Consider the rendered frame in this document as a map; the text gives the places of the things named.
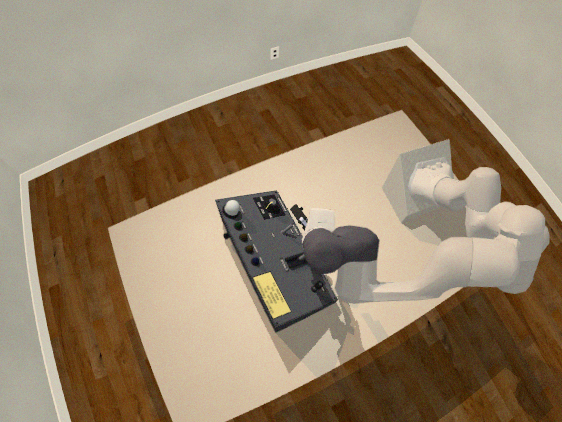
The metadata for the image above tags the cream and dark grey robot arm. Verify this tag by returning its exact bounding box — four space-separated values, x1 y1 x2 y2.
302 157 550 304

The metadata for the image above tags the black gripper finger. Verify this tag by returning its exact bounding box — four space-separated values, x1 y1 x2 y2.
290 204 308 231

